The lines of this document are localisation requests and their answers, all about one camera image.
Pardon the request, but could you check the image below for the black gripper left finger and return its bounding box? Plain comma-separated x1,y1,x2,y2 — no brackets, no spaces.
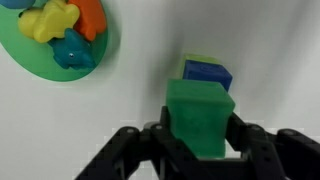
74,105,214,180

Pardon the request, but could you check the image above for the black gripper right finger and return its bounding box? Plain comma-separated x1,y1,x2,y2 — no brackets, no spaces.
224,112,320,180

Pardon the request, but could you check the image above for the small royal blue cube block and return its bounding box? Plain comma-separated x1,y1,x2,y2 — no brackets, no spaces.
182,59,234,93

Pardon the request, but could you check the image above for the lime green cube block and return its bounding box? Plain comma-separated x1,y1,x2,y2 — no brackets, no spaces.
184,53,221,66

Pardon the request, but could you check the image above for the teal dolphin toy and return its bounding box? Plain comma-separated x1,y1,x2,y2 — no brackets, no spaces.
48,28,98,71

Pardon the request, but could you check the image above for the orange toy figure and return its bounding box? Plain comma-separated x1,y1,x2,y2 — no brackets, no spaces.
68,0,108,42

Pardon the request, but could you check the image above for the green bowl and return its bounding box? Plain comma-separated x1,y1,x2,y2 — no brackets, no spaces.
0,0,110,83

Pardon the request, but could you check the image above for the yellow toy figure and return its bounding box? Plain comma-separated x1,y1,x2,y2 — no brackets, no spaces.
18,0,81,44

